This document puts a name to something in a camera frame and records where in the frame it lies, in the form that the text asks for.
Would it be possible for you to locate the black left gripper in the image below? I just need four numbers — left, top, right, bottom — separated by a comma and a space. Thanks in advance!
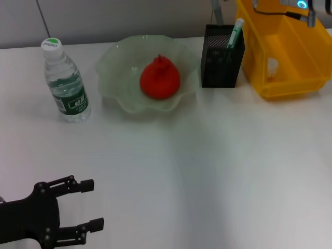
0, 175, 104, 248

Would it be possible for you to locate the clear water bottle green label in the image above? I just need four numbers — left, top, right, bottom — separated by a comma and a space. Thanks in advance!
41, 37, 91, 124

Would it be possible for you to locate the red pumpkin-shaped toy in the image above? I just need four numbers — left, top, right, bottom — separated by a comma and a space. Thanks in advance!
139, 54, 181, 100

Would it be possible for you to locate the green utility knife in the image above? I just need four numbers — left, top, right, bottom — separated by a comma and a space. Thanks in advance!
225, 17, 245, 65

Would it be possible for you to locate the grey marker pen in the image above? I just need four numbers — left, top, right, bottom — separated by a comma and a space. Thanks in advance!
211, 0, 224, 26

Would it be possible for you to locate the green glass fruit plate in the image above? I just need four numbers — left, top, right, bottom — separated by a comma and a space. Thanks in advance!
96, 34, 201, 121

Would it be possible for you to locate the black mesh pen holder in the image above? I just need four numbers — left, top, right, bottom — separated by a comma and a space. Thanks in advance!
200, 24, 246, 88

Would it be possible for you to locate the yellow plastic bin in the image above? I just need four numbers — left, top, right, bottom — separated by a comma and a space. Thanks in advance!
234, 0, 332, 101

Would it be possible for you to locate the right arm cable with plugs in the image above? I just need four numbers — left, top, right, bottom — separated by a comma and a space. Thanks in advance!
252, 0, 317, 28

